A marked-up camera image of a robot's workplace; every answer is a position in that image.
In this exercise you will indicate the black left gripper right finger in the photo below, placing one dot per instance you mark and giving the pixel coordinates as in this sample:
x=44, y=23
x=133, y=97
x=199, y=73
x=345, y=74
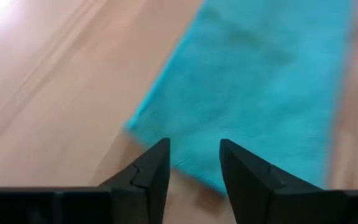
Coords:
x=259, y=199

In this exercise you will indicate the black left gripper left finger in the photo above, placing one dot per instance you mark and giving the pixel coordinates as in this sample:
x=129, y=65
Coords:
x=135, y=199

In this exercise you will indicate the teal microfiber towel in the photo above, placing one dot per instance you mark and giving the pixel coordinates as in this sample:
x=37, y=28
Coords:
x=244, y=93

